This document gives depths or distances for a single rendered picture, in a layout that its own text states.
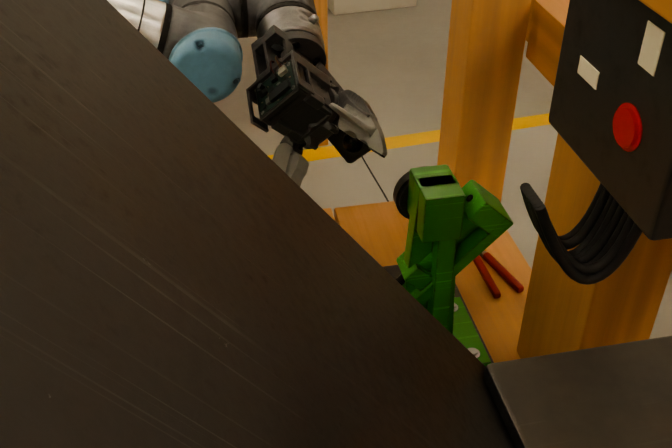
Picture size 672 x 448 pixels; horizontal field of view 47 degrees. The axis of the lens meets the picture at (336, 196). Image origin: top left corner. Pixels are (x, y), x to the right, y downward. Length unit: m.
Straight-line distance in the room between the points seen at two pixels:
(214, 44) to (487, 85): 0.54
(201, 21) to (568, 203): 0.45
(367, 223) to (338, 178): 1.70
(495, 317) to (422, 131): 2.23
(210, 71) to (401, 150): 2.44
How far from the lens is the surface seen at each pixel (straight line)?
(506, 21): 1.17
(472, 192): 0.95
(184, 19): 0.82
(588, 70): 0.61
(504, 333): 1.15
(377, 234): 1.30
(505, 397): 0.59
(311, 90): 0.79
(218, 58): 0.79
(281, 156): 0.82
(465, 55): 1.18
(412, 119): 3.43
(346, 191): 2.94
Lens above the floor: 1.68
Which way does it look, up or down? 35 degrees down
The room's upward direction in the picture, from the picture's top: straight up
